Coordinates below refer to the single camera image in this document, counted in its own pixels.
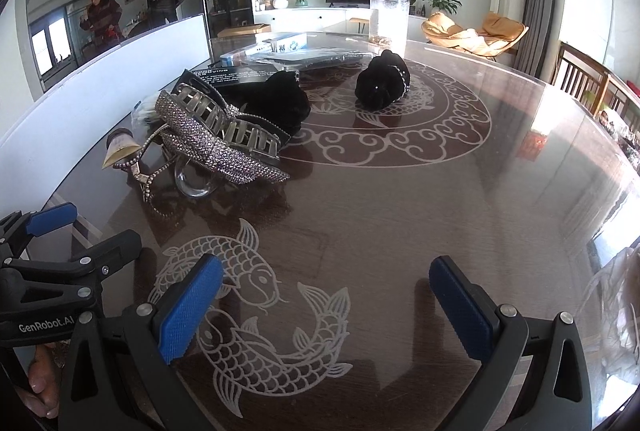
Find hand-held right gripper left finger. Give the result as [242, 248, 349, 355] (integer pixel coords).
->
[59, 253, 224, 431]

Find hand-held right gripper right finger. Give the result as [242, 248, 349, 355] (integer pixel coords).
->
[428, 255, 593, 431]

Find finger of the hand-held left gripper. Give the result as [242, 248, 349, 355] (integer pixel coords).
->
[0, 230, 143, 312]
[0, 202, 78, 259]

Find rhinestone chain hair accessory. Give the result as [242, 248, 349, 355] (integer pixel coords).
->
[112, 126, 191, 217]

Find small bottle with beige label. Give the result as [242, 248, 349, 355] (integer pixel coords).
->
[102, 130, 141, 170]

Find white storage box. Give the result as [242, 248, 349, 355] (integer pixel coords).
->
[0, 13, 211, 212]

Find rhinestone hair claw clip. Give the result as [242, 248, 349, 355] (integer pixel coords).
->
[155, 82, 292, 185]

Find small clear plastic packet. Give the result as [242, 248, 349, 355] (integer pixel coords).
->
[131, 96, 166, 126]

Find black printed carton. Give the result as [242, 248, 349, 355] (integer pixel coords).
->
[172, 66, 286, 99]

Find black beaded hat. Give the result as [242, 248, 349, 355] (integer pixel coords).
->
[240, 72, 312, 142]

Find small black velvet scrunchie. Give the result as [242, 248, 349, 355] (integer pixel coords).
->
[355, 50, 412, 112]

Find blue and white carton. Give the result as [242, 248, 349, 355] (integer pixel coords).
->
[220, 33, 308, 62]

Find brown patterned glass desktop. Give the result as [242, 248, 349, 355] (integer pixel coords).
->
[0, 33, 640, 431]

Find person's left hand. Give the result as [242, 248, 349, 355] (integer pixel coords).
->
[15, 345, 68, 418]

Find white plastic bag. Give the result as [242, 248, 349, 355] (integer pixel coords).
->
[585, 246, 640, 382]

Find wooden slatted bench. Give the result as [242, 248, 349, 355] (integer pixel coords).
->
[550, 41, 640, 126]

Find orange lounge chair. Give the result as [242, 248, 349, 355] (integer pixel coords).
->
[421, 11, 530, 62]

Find dark item in clear packet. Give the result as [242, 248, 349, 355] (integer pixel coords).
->
[250, 48, 381, 72]

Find clear plastic jar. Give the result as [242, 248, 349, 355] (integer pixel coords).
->
[369, 0, 410, 54]

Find white television cabinet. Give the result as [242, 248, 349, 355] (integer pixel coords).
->
[252, 6, 431, 32]

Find large leafy potted plant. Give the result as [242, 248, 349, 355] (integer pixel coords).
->
[422, 0, 463, 16]

